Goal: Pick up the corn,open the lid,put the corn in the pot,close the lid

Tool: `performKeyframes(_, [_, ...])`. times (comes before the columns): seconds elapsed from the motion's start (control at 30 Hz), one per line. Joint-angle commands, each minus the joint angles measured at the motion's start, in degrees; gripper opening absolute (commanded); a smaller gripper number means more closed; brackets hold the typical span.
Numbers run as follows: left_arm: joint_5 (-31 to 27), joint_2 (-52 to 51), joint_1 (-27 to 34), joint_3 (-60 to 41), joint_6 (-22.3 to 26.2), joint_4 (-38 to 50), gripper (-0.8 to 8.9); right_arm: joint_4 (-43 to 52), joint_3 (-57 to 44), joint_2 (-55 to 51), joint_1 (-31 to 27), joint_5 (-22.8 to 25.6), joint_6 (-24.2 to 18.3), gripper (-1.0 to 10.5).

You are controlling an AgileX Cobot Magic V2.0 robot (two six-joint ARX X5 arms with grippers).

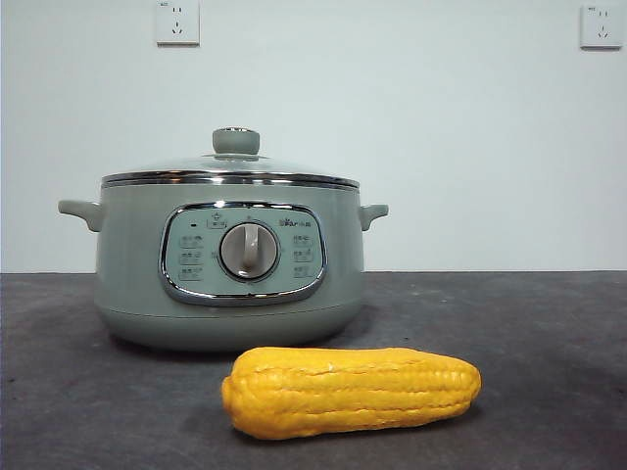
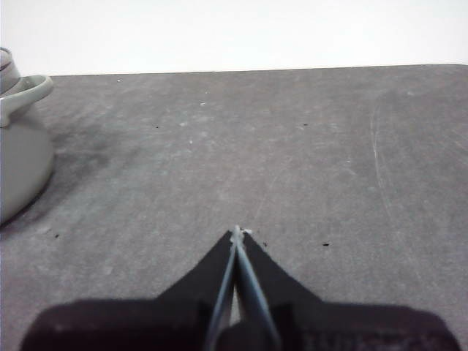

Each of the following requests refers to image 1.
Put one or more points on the pale green electric cooking pot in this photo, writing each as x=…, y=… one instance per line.
x=132, y=245

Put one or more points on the white wall socket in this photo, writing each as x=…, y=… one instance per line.
x=178, y=23
x=600, y=27

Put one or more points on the yellow corn cob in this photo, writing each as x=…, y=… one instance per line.
x=352, y=391

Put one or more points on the glass lid with green knob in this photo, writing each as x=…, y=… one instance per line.
x=235, y=142

